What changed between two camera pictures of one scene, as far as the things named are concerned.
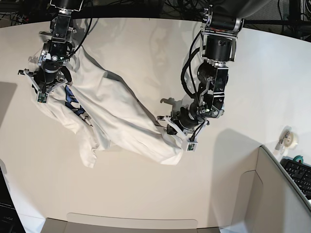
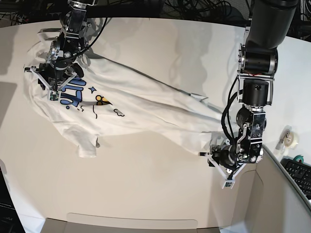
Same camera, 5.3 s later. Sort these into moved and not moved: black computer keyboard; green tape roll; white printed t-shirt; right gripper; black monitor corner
Moved: white printed t-shirt; right gripper
Not moved: black monitor corner; black computer keyboard; green tape roll
